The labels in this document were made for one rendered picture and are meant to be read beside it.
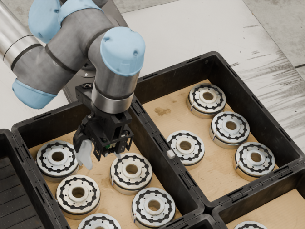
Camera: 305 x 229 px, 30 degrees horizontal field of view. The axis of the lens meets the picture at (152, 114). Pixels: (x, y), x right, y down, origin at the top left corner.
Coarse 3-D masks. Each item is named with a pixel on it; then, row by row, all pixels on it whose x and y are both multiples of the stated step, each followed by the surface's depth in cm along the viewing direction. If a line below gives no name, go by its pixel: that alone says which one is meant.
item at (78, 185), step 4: (76, 184) 133; (80, 184) 133; (72, 188) 132; (80, 188) 133; (84, 188) 132; (68, 192) 131; (84, 192) 132; (88, 192) 132; (68, 196) 131; (72, 196) 131; (84, 196) 131; (72, 200) 130; (76, 200) 130; (80, 200) 130; (84, 200) 131
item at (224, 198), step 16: (176, 64) 151; (224, 64) 153; (144, 80) 146; (240, 80) 150; (144, 112) 140; (176, 160) 132; (304, 160) 137; (272, 176) 133; (240, 192) 130; (208, 208) 127
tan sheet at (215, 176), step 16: (208, 80) 162; (176, 96) 157; (160, 112) 153; (176, 112) 154; (160, 128) 150; (176, 128) 151; (192, 128) 151; (208, 128) 152; (208, 144) 149; (208, 160) 146; (224, 160) 146; (192, 176) 142; (208, 176) 143; (224, 176) 143; (240, 176) 144; (208, 192) 140; (224, 192) 140
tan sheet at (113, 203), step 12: (72, 132) 146; (72, 144) 144; (132, 144) 146; (108, 156) 143; (84, 168) 140; (96, 168) 140; (108, 168) 141; (96, 180) 138; (108, 180) 138; (156, 180) 140; (108, 192) 137; (108, 204) 135; (120, 204) 135; (120, 216) 133; (180, 216) 135; (72, 228) 130; (132, 228) 132
